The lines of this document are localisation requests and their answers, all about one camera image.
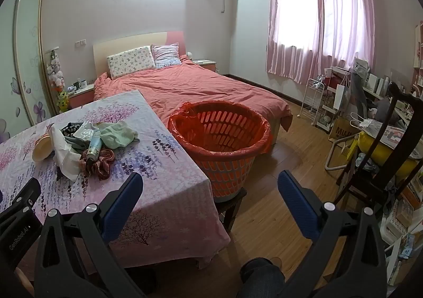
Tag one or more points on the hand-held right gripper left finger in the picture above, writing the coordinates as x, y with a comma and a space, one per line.
123, 205

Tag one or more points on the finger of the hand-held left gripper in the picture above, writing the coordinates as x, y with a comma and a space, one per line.
26, 197

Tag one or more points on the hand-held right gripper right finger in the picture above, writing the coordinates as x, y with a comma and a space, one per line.
297, 208

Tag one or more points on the plaid fabric scrunchie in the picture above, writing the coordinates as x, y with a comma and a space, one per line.
99, 165

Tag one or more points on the white tissue paper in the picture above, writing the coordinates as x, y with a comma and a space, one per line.
64, 155

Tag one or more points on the orange plastic laundry basket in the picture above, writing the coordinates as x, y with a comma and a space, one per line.
224, 172

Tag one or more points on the round beige lid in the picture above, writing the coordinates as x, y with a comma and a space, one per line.
41, 150

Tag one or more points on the floral purple tablecloth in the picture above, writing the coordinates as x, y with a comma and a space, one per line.
165, 169

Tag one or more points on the dark wooden stool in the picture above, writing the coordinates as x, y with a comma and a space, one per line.
231, 208

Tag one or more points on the teal squeeze tube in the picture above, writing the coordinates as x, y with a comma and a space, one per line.
95, 144

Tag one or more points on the light green cloth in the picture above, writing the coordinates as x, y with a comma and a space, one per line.
115, 136

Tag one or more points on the grey cloth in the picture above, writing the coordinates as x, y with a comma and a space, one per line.
77, 146

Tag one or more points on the person's jeans leg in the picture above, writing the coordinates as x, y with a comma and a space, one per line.
261, 279

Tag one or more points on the dark patterned cloth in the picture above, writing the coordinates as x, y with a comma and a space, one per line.
69, 128

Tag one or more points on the clear plastic wrapper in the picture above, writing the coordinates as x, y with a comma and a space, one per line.
84, 132

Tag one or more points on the brown paper bag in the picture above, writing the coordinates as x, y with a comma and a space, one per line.
343, 131

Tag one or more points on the yellow plastic bag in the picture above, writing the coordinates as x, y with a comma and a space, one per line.
373, 149

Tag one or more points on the dark wooden chair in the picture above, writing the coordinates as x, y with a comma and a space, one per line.
386, 165

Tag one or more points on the yellow green plush toy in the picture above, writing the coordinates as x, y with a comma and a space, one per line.
63, 102

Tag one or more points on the white storage cart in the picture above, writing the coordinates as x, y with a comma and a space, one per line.
330, 112

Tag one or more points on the pink nightstand with mug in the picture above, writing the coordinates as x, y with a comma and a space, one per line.
82, 98

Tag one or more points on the white paper bag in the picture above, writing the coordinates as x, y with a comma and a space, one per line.
339, 98

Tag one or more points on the hanging plush toys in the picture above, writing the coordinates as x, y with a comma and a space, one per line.
55, 69

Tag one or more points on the grey board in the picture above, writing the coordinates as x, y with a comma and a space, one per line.
358, 89

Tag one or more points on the wardrobe with flower print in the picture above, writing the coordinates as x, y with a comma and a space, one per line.
26, 63

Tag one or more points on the white floral pillow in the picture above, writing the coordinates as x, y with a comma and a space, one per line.
130, 61

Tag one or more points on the bed with salmon duvet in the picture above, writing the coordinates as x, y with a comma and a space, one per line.
205, 86

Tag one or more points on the pink curtain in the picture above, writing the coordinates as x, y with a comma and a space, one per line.
297, 63

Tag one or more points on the pink striped pillow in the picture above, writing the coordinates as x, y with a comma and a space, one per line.
167, 55

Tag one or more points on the pink nightstand with book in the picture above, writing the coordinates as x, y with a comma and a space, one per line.
206, 64

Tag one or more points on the small white round lamp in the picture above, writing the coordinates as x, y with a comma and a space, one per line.
189, 55

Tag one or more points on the white metal tube frame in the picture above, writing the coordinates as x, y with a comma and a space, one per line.
330, 152

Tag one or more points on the white wall socket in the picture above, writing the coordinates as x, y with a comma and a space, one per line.
81, 42

